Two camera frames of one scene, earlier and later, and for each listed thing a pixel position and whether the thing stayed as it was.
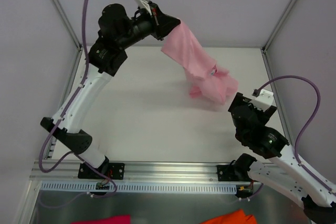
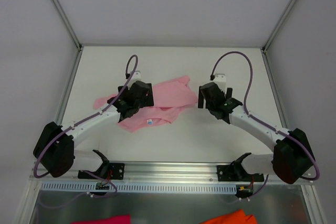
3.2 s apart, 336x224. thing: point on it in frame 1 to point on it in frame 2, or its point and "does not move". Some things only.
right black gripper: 239,102 to 200,100
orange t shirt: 236,217 does not move
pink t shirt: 206,78 to 168,97
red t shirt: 117,219 does not move
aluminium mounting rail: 134,172 does not move
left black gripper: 157,21 to 149,95
